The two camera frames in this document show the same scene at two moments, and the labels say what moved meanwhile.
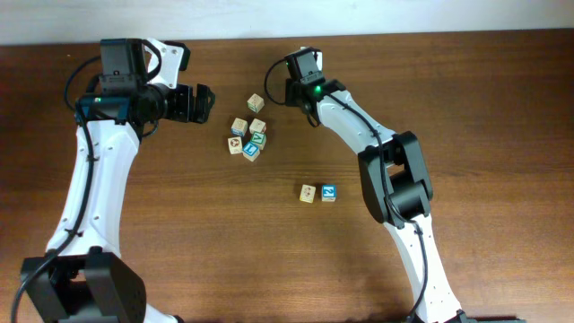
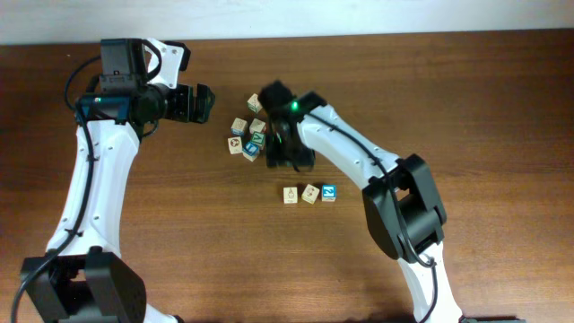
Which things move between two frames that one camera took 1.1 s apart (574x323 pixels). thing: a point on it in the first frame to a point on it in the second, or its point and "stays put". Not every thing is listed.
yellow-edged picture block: x=308 y=193 stays put
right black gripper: x=291 y=94 to x=275 y=161
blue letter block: x=329 y=192 stays put
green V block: x=259 y=138 stays put
